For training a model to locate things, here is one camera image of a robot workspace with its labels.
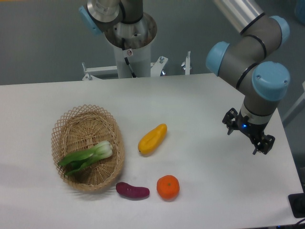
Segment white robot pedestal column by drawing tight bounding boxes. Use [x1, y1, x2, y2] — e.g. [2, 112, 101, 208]
[113, 38, 151, 79]

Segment black cable on pedestal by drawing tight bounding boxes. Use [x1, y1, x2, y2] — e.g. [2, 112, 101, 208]
[121, 37, 138, 78]

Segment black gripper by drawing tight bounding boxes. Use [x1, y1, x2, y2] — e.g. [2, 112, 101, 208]
[222, 108, 275, 155]

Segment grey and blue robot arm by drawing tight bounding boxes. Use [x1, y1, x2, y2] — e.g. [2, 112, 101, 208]
[79, 0, 290, 154]

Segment woven wicker basket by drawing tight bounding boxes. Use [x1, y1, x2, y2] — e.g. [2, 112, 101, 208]
[51, 104, 125, 192]

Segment purple sweet potato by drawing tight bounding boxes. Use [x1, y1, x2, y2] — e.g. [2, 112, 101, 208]
[116, 182, 150, 199]

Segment white metal base frame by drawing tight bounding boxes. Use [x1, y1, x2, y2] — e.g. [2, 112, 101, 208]
[82, 51, 192, 81]

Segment black device at table edge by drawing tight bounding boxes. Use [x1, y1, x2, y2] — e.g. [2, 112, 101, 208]
[288, 193, 305, 219]

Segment orange tangerine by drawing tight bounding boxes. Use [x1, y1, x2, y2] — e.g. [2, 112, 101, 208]
[156, 175, 180, 200]

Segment green bok choy vegetable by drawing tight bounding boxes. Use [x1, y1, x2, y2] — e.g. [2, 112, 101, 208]
[57, 141, 113, 176]

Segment yellow papaya fruit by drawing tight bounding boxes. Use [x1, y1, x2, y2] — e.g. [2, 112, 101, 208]
[138, 124, 168, 156]

